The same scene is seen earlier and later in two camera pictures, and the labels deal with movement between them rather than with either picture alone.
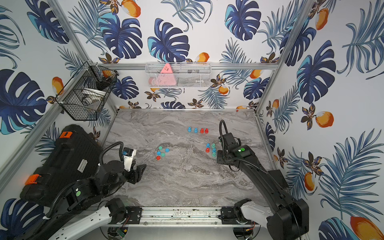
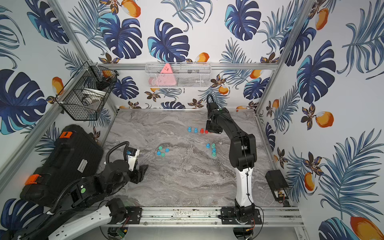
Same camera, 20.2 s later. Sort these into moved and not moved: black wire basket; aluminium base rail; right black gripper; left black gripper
Moved: right black gripper
Not moved: black wire basket; aluminium base rail; left black gripper
